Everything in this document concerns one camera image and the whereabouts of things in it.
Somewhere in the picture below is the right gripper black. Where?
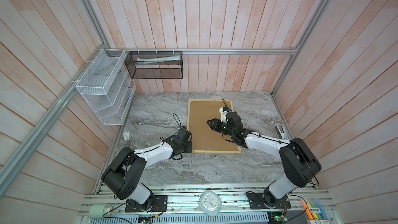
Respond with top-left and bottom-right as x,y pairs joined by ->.
206,118 -> 234,138

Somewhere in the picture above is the brown frame backing board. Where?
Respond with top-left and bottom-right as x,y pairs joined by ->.
187,99 -> 241,154

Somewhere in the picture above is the light wooden picture frame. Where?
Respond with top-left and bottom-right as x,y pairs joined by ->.
186,99 -> 242,155

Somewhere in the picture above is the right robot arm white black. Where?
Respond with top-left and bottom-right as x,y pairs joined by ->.
207,107 -> 322,208

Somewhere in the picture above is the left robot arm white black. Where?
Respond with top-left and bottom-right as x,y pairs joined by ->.
101,127 -> 192,211

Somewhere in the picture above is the small white box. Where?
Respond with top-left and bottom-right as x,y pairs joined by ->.
124,132 -> 130,141

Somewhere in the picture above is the white round timer clock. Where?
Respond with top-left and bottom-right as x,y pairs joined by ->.
199,190 -> 222,217

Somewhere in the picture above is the white stapler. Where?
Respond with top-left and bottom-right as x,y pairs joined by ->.
275,125 -> 289,140

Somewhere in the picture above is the paper in black basket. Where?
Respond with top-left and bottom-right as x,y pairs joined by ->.
136,55 -> 181,65

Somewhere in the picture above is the pale green emergency button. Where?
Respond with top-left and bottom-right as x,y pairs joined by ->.
89,204 -> 112,219

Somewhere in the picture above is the coloured markers tray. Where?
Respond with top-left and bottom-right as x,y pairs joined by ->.
301,198 -> 330,224

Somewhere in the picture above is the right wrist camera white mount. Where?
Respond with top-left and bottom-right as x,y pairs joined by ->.
219,106 -> 231,123

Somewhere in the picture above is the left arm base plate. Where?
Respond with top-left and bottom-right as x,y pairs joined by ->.
125,195 -> 168,213

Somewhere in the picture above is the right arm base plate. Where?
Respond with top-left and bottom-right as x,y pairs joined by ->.
246,191 -> 291,209

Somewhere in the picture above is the white wire mesh shelf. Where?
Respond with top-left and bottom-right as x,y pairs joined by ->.
76,49 -> 136,125

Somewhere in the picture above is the black wire mesh basket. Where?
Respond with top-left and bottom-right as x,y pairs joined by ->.
124,51 -> 184,79

